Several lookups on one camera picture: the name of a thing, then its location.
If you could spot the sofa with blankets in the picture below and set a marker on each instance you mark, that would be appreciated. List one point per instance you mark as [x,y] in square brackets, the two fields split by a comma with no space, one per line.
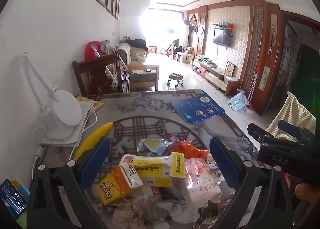
[135,52]

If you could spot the long television cabinet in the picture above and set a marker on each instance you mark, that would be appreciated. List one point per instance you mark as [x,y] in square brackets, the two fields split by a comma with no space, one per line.
[217,76]

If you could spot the dark wooden chair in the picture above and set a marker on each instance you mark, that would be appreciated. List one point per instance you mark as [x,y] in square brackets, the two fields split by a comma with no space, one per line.
[80,73]

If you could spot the yellow white box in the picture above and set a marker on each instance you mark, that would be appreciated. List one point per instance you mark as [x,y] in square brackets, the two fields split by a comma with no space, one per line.
[152,169]

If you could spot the blue card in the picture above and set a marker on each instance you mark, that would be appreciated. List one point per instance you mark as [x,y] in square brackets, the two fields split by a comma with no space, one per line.
[22,185]

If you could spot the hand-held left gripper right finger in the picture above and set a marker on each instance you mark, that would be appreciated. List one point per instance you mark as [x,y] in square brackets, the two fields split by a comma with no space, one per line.
[222,161]

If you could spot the black smartphone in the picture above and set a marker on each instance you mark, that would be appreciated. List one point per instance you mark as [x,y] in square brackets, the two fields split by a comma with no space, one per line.
[12,196]

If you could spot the blue white wrapper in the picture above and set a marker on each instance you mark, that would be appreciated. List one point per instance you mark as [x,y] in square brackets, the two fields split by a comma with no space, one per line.
[152,146]

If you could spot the patterned tablecloth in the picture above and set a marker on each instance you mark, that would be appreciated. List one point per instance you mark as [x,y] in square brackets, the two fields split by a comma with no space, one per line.
[150,109]

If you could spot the pale blue plastic bag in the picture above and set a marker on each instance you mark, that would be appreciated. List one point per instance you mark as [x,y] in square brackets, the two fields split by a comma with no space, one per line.
[237,101]

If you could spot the pink snack bag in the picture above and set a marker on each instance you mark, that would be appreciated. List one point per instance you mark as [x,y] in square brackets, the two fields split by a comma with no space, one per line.
[202,181]

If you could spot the bamboo wall scroll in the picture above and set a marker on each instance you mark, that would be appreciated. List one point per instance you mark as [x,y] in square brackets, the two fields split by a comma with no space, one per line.
[265,78]

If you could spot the wall shelf with items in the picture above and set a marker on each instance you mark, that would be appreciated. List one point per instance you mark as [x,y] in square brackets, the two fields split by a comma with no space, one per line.
[223,26]

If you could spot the small light wooden table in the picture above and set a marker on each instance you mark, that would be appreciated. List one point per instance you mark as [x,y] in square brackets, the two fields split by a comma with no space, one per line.
[185,57]

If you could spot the white desk lamp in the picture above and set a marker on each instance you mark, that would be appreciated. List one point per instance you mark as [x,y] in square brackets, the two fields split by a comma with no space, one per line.
[66,109]

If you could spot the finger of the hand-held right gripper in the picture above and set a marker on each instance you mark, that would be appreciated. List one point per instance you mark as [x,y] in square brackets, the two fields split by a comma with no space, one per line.
[287,126]
[257,132]

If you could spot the clear plastic bag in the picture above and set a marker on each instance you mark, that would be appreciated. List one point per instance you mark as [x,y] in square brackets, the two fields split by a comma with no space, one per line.
[150,204]

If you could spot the beige checkered cloth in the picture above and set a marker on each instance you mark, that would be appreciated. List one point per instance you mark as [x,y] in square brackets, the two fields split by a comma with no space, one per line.
[292,111]

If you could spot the red bag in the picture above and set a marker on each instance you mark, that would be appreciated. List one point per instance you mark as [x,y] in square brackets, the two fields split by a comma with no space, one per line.
[92,50]

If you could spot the broom with dustpan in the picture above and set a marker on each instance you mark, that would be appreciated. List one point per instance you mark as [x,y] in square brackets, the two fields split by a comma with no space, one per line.
[251,104]

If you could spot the red bin with green rim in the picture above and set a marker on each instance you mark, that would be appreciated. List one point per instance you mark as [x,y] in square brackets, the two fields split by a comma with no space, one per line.
[283,137]

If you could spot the yellow flat board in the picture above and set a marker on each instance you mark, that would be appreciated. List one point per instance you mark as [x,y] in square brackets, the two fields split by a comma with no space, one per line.
[96,104]

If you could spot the framed geometric art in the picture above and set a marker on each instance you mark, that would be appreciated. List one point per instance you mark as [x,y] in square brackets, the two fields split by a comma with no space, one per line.
[230,68]

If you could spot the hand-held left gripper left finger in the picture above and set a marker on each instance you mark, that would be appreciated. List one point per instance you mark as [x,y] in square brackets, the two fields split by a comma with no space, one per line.
[95,161]

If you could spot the patterned paper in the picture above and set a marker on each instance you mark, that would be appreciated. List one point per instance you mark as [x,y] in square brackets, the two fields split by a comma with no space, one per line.
[125,216]

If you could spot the wooden coffee table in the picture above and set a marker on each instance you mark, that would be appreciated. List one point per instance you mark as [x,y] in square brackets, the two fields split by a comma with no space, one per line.
[145,77]

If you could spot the blue flat box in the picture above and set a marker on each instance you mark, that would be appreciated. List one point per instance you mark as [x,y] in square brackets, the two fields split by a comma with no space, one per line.
[197,109]

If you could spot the orange snack bag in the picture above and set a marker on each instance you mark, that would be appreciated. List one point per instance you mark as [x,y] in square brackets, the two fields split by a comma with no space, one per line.
[190,150]

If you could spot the tufted stool on wheels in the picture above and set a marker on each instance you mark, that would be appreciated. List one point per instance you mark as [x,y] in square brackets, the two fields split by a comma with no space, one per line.
[175,76]

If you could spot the wall-mounted television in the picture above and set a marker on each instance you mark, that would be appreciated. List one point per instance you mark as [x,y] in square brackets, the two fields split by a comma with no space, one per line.
[222,37]

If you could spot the orange yellow carton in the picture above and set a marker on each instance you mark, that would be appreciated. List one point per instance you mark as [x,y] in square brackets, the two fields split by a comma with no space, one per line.
[112,189]

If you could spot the person's right hand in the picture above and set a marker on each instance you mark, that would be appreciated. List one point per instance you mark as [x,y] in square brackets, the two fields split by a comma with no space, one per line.
[306,192]

